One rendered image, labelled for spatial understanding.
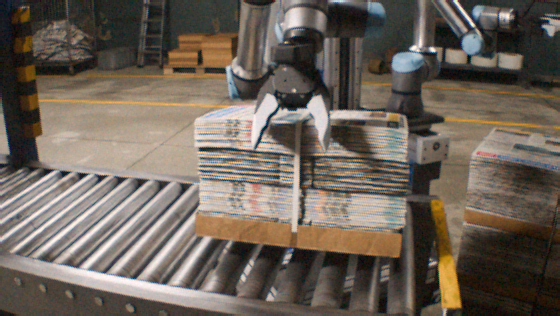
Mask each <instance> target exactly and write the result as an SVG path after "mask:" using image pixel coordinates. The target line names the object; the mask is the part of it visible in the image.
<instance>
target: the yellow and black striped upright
mask: <svg viewBox="0 0 560 316"><path fill-rule="evenodd" d="M30 20H31V18H30V9H29V7H23V8H14V9H11V22H12V35H13V44H14V47H13V49H14V53H15V55H14V58H15V62H16V63H15V67H16V76H17V81H18V83H17V86H18V90H19V100H20V105H21V106H20V109H21V114H22V119H23V121H22V124H23V128H24V133H25V138H36V137H38V136H40V135H43V131H42V126H41V119H40V116H41V113H40V109H39V103H38V99H39V98H38V92H37V82H36V77H35V74H36V71H35V67H34V63H35V61H34V56H33V53H34V51H33V46H32V44H33V41H32V32H31V22H30Z"/></svg>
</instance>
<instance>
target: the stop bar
mask: <svg viewBox="0 0 560 316"><path fill-rule="evenodd" d="M430 209H431V216H432V222H433V228H434V234H435V238H434V240H435V247H436V253H437V259H438V260H437V265H438V270H439V276H440V278H439V282H440V289H441V300H442V306H443V307H442V311H443V316H461V313H462V305H461V302H460V300H461V297H460V293H459V292H460V289H459V285H458V281H457V277H456V276H457V272H456V269H455V264H454V261H455V260H454V256H453V251H452V247H451V238H450V234H449V230H448V225H447V213H446V212H445V208H444V203H443V200H439V199H432V200H431V204H430Z"/></svg>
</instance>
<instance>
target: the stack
mask: <svg viewBox="0 0 560 316"><path fill-rule="evenodd" d="M484 138H486V140H484V139H483V141H482V142H481V143H480V144H479V146H478V148H477V149H476V151H475V152H474V153H473V154H472V156H471V160H470V170H469V172H470V173H469V175H470V176H469V179H468V180H469V181H468V184H469V185H468V189H467V191H468V192H467V196H466V198H467V199H466V209H467V210H470V209H471V210H475V211H479V212H483V213H487V214H491V215H495V216H503V217H506V218H510V219H514V220H517V221H519V220H521V221H525V222H528V223H531V224H535V225H536V224H539V225H542V226H545V227H549V228H550V227H552V228H553V230H552V234H551V236H552V237H551V239H550V240H551V241H549V240H545V239H542V238H540V239H539V238H535V237H532V236H529V235H527V236H526V235H522V234H519V233H516V232H509V231H506V230H501V229H498V228H491V227H487V226H484V225H480V224H476V223H473V222H471V223H469V222H465V221H464V223H463V225H462V227H461V235H460V236H461V237H460V246H459V250H460V251H459V254H458V257H457V264H456V272H459V273H462V274H466V275H468V276H469V275H472V276H475V277H478V278H481V279H482V278H484V279H487V280H490V281H496V282H499V283H505V284H507V285H510V286H512V285H513V286H516V287H518V288H520V287H521V288H524V289H526V290H528V289H529V290H532V291H534V292H535V291H537V289H538V290H539V287H538V285H539V286H540V290H539V291H537V296H536V298H537V297H538V292H539V294H541V293H542V294H545V295H549V296H552V297H557V298H560V243H559V242H556V241H553V240H552V239H553V234H554V229H555V228H557V229H560V204H559V206H558V202H559V203H560V201H559V200H560V198H559V195H560V137H556V136H551V135H545V134H539V133H533V132H527V131H520V130H514V129H506V128H497V126H496V127H494V128H493V129H492V130H491V131H490V133H489V134H488V136H487V137H484ZM557 208H558V214H557V215H556V212H557ZM555 217H556V218H555ZM555 219H556V220H555ZM554 221H555V222H554ZM553 225H554V226H553ZM549 243H550V245H549ZM548 248H549V249H548ZM547 250H548V251H549V252H548V251H547ZM547 253H548V254H547ZM546 254H547V255H546ZM546 260H547V261H546ZM541 277H542V280H540V279H541ZM539 283H541V285H540V284H539ZM458 285H459V289H460V292H459V293H460V297H461V300H460V302H461V305H462V313H461V316H560V310H558V309H556V308H555V309H554V308H552V307H550V308H549V307H547V306H542V305H540V304H538V305H537V304H536V300H537V299H535V302H529V301H527V300H526V301H524V300H522V299H516V298H514V297H508V296H506V295H501V294H497V293H495V292H494V293H492V292H490V291H486V290H485V291H484V290H481V289H478V288H472V287H470V286H467V285H461V284H458Z"/></svg>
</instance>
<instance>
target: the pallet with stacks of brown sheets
mask: <svg viewBox="0 0 560 316"><path fill-rule="evenodd" d="M178 37H179V44H180V49H175V50H172V51H168V55H169V58H168V59H169V64H166V65H164V75H169V76H170V75H196V76H223V77H227V75H226V73H220V74H209V73H207V68H208V67H215V68H226V67H227V66H230V65H231V66H232V62H233V60H234V59H235V58H236V57H237V49H238V33H232V34H224V33H220V34H217V35H214V34H213V33H190V34H185V35H180V36H178ZM180 68H195V72H196V73H181V72H175V71H178V69H180Z"/></svg>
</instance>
